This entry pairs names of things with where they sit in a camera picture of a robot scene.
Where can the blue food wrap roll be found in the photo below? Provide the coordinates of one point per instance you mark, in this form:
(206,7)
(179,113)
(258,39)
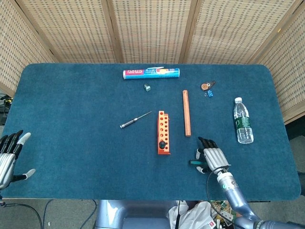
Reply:
(152,74)

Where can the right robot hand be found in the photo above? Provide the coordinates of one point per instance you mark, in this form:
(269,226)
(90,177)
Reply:
(215,157)

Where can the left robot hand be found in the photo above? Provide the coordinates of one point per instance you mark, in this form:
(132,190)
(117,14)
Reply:
(6,167)

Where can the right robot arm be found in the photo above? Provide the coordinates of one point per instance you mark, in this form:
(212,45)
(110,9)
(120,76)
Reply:
(236,198)

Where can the grey-blue robot torso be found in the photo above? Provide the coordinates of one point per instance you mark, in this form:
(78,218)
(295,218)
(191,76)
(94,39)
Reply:
(133,214)

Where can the white plastic bag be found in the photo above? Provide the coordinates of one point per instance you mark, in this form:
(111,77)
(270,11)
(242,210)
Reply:
(197,214)

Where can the blue binder clip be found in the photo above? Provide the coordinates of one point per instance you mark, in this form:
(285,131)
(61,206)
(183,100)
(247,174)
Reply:
(210,93)

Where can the blue table cloth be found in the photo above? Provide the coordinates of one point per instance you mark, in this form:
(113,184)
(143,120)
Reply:
(83,143)

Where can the clear water bottle green label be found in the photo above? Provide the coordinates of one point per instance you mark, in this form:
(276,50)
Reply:
(243,121)

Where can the wooden dowel rod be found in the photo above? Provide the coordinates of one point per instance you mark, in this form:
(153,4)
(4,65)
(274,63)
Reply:
(186,112)

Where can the small grey-green block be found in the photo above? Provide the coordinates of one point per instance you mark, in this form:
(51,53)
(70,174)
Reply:
(147,87)

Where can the black silver precision screwdriver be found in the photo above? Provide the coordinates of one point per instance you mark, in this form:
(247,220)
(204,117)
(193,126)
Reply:
(128,124)

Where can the orange screwdriver rack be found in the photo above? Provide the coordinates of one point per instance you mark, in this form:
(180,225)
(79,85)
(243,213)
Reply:
(163,126)

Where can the woven bamboo folding screen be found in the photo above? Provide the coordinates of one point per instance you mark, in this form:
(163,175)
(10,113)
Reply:
(152,28)

